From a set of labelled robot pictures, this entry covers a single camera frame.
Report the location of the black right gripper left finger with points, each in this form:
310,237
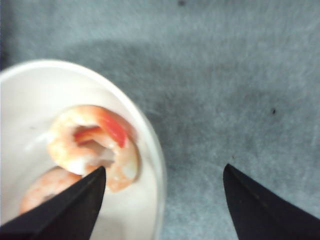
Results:
70,215

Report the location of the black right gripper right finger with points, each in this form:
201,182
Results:
259,214

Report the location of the orange cooked shrimp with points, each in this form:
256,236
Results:
85,137

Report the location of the cream ribbed bowl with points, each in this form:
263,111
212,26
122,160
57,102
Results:
32,95

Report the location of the pale cooked shrimp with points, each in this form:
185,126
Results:
47,186

